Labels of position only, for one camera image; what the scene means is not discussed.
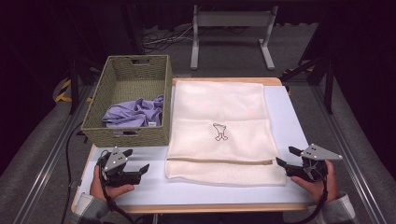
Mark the person's right hand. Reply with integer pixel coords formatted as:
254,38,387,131
290,160,339,203

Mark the bundle of floor cables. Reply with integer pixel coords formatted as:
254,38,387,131
142,24,194,53

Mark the green woven basket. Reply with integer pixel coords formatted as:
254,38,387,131
80,54,174,148

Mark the yellow black hazard tape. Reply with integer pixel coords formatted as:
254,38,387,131
54,78,73,103

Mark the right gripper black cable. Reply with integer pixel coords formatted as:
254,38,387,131
295,175,330,224

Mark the white metal table frame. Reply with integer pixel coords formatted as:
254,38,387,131
190,4,279,71

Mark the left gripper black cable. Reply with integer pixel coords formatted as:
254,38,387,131
96,150,135,224

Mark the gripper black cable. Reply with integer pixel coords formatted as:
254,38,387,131
96,150,135,224
295,175,330,224

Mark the white mesh laundry bag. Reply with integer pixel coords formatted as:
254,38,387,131
164,79,288,188

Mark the purple garment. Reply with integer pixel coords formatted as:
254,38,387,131
101,94,165,129

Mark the black metal stand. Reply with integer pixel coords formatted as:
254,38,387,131
68,57,104,116
279,55,335,115

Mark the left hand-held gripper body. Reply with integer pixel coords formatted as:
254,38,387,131
96,147,143,189

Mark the person's left hand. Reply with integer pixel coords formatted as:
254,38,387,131
90,164,135,202

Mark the aluminium floor rail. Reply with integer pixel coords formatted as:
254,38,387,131
311,83,389,224
12,83,96,224

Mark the black floor cable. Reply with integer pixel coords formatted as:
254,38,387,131
60,121,84,224

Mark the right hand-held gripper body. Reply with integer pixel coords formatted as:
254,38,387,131
284,143,344,183

